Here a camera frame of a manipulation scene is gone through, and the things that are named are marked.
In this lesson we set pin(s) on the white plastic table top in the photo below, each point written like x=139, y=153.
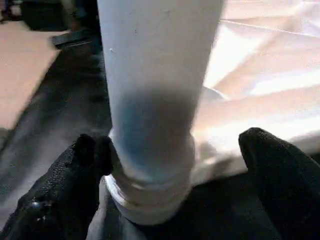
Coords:
x=262, y=87

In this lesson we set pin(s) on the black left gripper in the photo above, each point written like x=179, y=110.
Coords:
x=72, y=38

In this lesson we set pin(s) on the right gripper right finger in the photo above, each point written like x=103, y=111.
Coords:
x=287, y=187

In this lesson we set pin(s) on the white plastic table leg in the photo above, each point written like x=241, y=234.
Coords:
x=155, y=62

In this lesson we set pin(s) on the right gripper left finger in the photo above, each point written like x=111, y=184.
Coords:
x=62, y=195

